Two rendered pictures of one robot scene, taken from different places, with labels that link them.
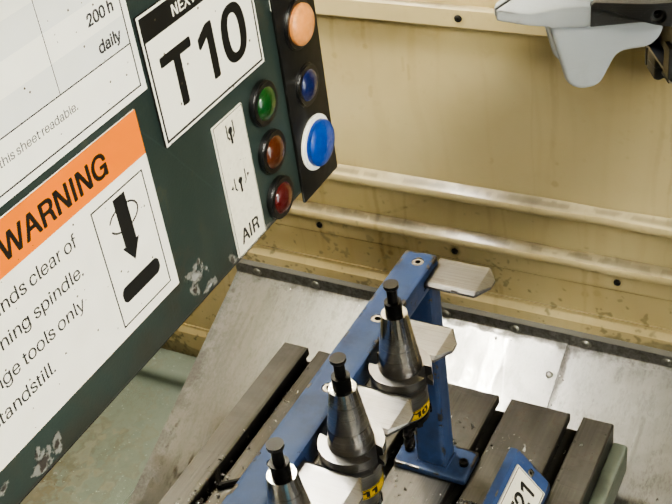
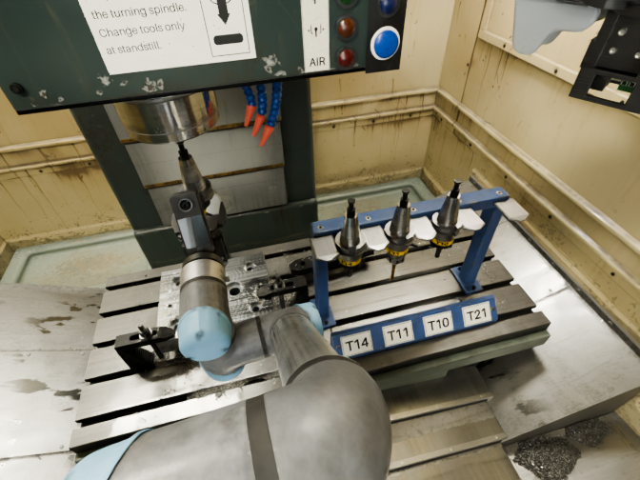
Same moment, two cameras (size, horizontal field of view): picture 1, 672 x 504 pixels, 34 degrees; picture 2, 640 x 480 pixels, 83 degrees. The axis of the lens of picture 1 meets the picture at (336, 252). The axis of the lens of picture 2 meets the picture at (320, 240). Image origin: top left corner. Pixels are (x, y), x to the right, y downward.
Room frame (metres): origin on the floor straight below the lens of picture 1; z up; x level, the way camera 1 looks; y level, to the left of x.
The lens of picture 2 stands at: (0.21, -0.27, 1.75)
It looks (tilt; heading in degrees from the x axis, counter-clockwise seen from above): 44 degrees down; 45
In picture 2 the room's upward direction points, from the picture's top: 3 degrees counter-clockwise
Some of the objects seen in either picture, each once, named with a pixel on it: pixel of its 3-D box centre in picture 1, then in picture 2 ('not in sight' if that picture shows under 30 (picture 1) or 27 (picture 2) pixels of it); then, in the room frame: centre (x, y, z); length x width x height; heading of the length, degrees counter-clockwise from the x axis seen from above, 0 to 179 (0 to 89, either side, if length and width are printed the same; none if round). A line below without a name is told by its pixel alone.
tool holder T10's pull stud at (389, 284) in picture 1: (392, 298); (455, 188); (0.82, -0.05, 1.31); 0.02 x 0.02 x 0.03
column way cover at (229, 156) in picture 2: not in sight; (210, 151); (0.70, 0.71, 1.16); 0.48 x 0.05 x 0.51; 148
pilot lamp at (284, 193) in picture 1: (282, 197); (346, 58); (0.56, 0.03, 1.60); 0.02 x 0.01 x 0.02; 148
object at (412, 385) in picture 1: (401, 374); (446, 224); (0.82, -0.05, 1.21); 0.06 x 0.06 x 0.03
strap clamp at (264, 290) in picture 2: not in sight; (283, 293); (0.56, 0.23, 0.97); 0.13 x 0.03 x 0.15; 148
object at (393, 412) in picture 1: (377, 411); (422, 229); (0.78, -0.02, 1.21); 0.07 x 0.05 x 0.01; 58
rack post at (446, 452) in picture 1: (428, 376); (479, 245); (0.99, -0.09, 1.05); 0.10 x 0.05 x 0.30; 58
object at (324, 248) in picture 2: not in sight; (325, 249); (0.59, 0.10, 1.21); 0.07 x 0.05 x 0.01; 58
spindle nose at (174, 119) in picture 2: not in sight; (163, 88); (0.46, 0.34, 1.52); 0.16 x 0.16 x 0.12
